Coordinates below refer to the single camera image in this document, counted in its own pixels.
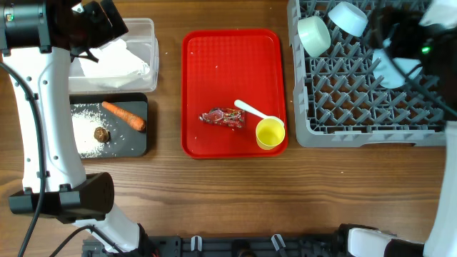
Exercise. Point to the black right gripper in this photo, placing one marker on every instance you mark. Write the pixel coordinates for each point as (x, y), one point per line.
(405, 26)

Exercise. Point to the white rice pile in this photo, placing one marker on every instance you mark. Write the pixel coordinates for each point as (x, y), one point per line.
(86, 118)

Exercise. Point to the brown mushroom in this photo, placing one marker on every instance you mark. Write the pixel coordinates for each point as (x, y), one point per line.
(101, 135)

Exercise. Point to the white plastic spoon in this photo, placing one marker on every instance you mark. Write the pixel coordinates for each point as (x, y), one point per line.
(246, 107)

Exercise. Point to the white napkin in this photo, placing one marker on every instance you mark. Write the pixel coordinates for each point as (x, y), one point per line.
(116, 66)

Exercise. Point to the yellow plastic cup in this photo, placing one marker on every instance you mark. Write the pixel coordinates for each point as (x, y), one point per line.
(270, 133)

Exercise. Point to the red snack wrapper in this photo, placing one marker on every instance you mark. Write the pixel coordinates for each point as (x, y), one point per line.
(224, 117)

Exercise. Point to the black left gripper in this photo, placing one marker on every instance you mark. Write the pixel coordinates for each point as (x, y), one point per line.
(105, 32)

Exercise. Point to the orange carrot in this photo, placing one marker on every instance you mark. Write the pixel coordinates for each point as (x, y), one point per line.
(134, 121)

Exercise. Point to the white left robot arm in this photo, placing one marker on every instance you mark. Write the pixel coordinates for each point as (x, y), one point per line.
(55, 183)

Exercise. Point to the grey dishwasher rack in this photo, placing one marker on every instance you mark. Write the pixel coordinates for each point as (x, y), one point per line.
(338, 102)

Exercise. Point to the black tray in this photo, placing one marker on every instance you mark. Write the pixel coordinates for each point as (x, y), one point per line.
(124, 141)

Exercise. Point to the light blue bowl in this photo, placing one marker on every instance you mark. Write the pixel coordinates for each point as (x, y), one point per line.
(349, 18)

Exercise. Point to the light blue plate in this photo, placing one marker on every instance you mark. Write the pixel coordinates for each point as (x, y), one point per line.
(392, 79)

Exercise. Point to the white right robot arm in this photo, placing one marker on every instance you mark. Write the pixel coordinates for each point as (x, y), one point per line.
(358, 240)

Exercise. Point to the red serving tray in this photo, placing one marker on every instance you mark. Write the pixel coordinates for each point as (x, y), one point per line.
(219, 67)

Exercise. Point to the green bowl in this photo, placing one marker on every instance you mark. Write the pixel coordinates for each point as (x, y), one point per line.
(314, 35)

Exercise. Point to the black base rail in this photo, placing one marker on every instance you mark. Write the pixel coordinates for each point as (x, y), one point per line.
(175, 246)

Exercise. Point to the clear plastic bin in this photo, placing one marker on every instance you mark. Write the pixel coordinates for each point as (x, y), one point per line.
(141, 41)

